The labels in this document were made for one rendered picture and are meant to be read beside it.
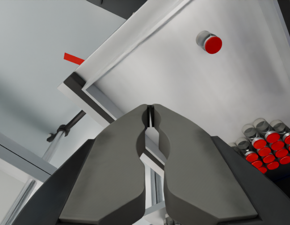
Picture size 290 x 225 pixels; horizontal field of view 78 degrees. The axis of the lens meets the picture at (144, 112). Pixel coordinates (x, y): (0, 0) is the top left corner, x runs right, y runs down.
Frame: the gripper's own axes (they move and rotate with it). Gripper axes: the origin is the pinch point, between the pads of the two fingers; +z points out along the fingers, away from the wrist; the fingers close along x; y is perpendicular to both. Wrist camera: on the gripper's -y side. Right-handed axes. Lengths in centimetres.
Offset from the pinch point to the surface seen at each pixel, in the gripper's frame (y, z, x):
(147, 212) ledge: 45.3, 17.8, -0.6
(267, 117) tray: 12.7, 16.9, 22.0
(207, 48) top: -0.9, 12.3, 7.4
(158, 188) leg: 62, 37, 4
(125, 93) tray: 7.3, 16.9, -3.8
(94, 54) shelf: 0.6, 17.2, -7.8
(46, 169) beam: 73, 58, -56
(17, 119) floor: 70, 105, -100
